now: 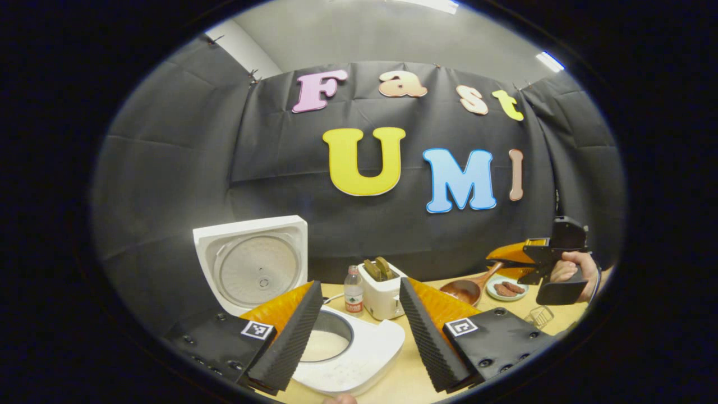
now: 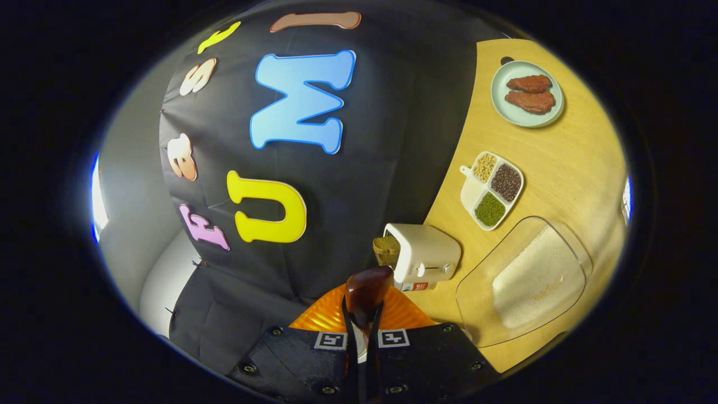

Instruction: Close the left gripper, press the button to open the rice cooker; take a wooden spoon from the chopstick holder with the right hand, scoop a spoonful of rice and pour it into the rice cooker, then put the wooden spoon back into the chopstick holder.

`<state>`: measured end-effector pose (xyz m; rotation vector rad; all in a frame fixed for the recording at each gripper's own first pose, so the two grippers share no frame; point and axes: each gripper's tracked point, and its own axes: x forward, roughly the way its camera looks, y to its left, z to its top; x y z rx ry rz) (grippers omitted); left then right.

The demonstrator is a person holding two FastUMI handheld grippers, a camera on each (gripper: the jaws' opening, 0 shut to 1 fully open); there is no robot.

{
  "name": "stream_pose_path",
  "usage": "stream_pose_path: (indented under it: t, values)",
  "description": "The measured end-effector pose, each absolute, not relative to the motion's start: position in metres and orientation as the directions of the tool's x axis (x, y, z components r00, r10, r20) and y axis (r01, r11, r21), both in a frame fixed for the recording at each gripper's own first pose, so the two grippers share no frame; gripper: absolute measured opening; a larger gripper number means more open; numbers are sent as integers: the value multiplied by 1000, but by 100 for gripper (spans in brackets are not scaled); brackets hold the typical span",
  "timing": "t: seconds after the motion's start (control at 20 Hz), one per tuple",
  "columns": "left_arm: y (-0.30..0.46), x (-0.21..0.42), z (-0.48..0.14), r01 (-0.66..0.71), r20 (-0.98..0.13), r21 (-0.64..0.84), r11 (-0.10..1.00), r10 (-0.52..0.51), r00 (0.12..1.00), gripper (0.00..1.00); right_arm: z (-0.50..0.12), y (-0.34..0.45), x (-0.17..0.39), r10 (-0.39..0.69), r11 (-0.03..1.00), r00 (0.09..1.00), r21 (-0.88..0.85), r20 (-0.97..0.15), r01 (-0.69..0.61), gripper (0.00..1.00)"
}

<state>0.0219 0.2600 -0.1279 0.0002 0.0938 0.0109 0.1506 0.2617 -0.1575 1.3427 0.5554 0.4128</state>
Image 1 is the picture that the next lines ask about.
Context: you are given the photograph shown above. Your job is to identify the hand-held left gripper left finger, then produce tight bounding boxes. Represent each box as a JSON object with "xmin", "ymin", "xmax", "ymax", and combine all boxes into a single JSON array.
[{"xmin": 165, "ymin": 281, "xmax": 324, "ymax": 393}]

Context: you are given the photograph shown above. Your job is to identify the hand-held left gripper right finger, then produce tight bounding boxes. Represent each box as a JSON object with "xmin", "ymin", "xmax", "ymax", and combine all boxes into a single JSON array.
[{"xmin": 399, "ymin": 277, "xmax": 556, "ymax": 393}]

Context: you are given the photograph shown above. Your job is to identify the white rice cooker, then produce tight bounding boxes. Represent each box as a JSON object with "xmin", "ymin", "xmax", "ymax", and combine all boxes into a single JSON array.
[{"xmin": 192, "ymin": 215, "xmax": 406, "ymax": 396}]

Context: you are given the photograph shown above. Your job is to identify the brown wooden spoon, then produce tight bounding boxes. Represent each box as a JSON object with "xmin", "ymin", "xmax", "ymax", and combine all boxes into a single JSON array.
[{"xmin": 439, "ymin": 262, "xmax": 504, "ymax": 306}]

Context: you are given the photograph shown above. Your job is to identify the pale green plate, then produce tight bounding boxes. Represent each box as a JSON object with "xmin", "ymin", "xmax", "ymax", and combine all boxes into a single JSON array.
[{"xmin": 486, "ymin": 276, "xmax": 529, "ymax": 302}]

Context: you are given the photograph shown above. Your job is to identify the white toaster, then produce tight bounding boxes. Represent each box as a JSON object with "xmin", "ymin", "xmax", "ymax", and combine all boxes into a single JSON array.
[{"xmin": 358, "ymin": 264, "xmax": 408, "ymax": 320}]

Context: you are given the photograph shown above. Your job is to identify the clear plastic water bottle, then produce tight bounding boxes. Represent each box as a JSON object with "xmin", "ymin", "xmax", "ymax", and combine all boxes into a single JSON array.
[{"xmin": 344, "ymin": 265, "xmax": 365, "ymax": 318}]

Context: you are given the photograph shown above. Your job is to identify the black backdrop cloth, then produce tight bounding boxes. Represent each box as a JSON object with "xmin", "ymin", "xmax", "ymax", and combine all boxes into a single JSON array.
[{"xmin": 93, "ymin": 36, "xmax": 626, "ymax": 337}]

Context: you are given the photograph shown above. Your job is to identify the small ceiling light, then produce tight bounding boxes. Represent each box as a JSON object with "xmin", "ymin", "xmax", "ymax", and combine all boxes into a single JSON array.
[{"xmin": 536, "ymin": 51, "xmax": 565, "ymax": 73}]

